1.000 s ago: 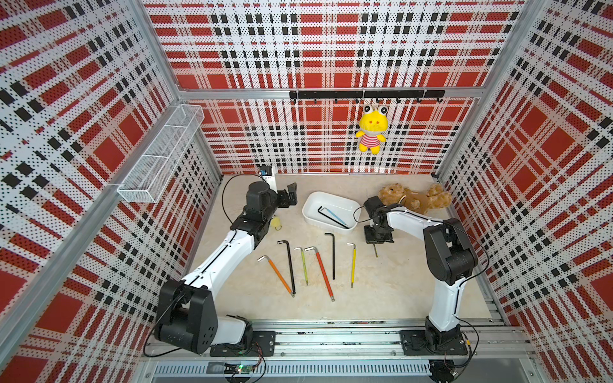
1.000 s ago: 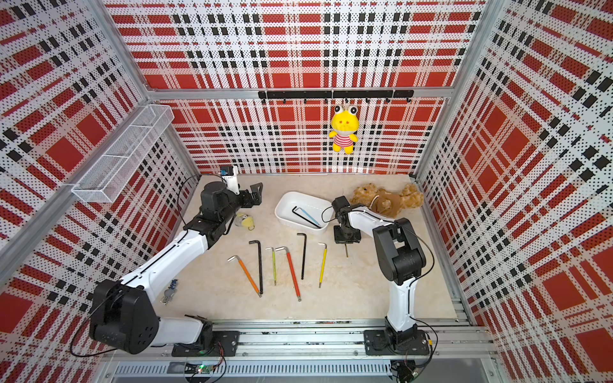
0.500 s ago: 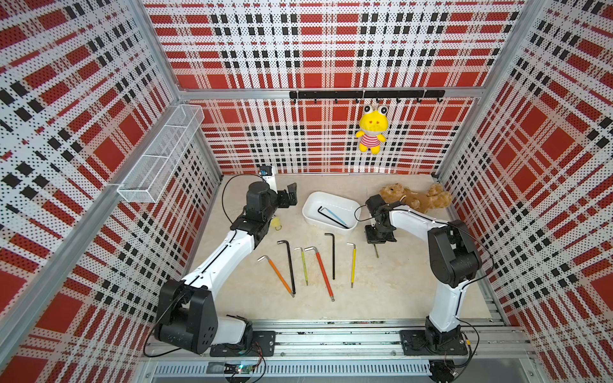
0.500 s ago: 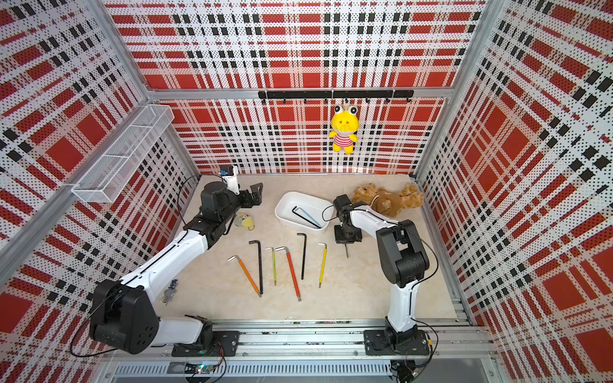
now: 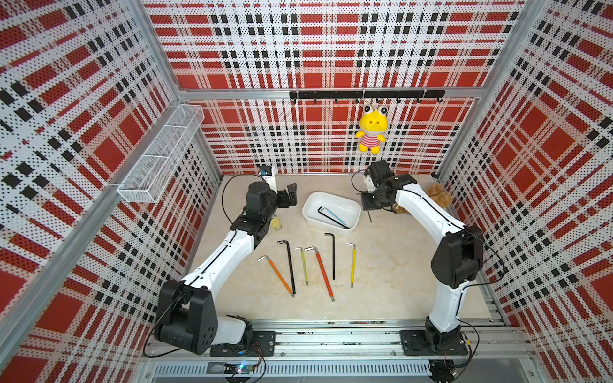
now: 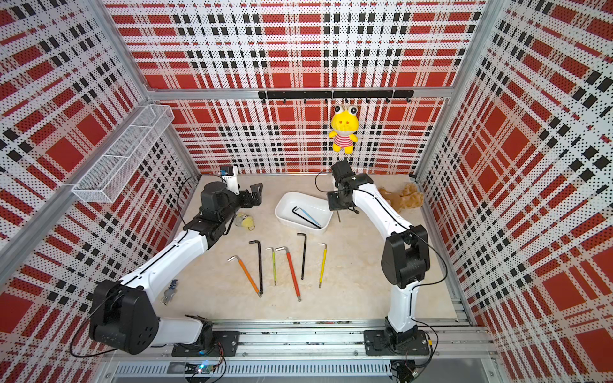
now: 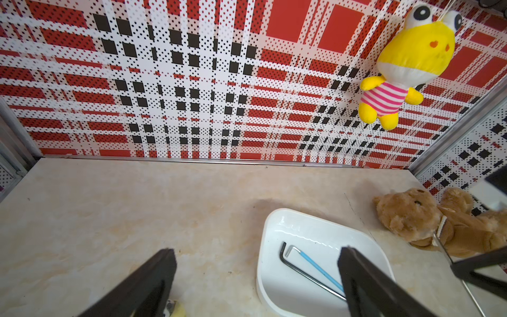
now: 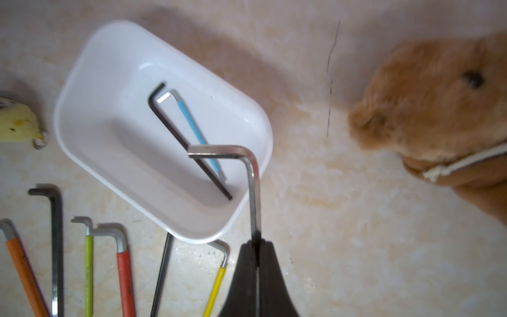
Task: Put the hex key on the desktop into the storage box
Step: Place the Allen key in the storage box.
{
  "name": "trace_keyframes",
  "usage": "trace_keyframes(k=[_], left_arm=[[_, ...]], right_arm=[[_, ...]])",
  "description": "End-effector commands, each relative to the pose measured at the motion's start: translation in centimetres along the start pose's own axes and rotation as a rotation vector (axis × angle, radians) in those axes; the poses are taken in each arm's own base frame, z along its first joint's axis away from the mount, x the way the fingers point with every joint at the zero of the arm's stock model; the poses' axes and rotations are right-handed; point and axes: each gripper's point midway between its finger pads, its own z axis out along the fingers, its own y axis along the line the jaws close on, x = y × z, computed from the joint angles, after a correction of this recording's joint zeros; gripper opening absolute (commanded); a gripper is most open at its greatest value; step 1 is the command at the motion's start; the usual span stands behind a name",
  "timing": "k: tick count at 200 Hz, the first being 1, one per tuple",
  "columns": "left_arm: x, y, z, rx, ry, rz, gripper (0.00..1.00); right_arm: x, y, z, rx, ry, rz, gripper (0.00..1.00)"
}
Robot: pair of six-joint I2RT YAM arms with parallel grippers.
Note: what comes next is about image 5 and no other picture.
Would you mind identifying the large black hex key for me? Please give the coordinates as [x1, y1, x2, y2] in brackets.
[317, 207, 349, 229]

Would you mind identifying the blue handled hex key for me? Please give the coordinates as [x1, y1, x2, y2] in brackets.
[323, 207, 349, 229]

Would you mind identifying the red handled hex key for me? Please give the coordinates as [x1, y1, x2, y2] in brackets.
[305, 247, 335, 303]

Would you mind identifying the yellow handled hex key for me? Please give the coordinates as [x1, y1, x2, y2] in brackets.
[346, 243, 357, 289]

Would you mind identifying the thin black hex key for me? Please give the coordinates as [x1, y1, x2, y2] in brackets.
[324, 232, 336, 280]

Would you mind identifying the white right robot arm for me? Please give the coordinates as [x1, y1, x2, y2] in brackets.
[361, 161, 484, 355]

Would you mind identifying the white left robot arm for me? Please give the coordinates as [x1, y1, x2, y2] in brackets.
[153, 180, 298, 354]

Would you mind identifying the long black hex key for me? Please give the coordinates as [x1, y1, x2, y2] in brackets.
[277, 239, 296, 297]

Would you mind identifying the white plastic storage box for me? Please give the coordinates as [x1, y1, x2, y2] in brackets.
[302, 191, 362, 234]

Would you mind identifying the small grey yellow plush toy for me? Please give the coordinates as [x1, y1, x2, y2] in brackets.
[270, 217, 283, 231]

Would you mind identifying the brown teddy bear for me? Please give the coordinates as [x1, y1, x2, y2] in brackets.
[392, 183, 453, 214]

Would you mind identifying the yellow frog plush toy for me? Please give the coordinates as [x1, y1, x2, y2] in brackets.
[355, 105, 389, 156]

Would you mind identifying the green circuit board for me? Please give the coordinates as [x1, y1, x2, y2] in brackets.
[223, 363, 257, 376]

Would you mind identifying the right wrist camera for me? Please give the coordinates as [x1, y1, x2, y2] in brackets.
[363, 175, 376, 192]

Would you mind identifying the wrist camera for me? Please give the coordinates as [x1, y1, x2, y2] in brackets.
[363, 175, 376, 192]
[259, 165, 278, 192]

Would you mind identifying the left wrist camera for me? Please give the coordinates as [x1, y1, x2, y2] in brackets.
[259, 165, 278, 192]

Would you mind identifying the green handled hex key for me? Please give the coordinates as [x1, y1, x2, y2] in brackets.
[294, 247, 309, 286]

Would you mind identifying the orange handled hex key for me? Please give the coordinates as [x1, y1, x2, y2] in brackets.
[257, 255, 295, 298]

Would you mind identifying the black hook rail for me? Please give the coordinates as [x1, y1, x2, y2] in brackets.
[289, 89, 446, 101]

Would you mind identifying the white wire mesh basket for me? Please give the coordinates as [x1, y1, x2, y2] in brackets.
[118, 105, 204, 204]

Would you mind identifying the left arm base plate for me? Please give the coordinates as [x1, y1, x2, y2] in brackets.
[209, 331, 276, 357]

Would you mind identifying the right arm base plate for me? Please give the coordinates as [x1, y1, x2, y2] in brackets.
[399, 329, 469, 357]

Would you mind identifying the aluminium mounting rail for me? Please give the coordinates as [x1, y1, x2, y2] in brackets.
[134, 319, 547, 382]

